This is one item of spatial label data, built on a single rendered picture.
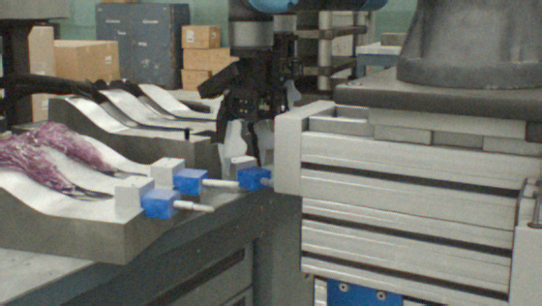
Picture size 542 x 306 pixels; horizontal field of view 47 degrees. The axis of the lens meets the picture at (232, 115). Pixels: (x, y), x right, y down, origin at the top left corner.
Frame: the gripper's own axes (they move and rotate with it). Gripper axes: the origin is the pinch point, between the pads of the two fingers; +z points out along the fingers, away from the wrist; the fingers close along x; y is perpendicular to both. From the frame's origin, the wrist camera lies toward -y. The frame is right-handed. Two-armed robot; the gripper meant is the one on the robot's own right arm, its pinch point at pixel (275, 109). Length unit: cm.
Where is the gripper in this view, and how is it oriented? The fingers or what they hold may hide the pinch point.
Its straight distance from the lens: 161.1
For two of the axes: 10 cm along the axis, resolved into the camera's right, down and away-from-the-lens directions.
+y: 5.0, 1.5, -8.5
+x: 8.7, -0.9, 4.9
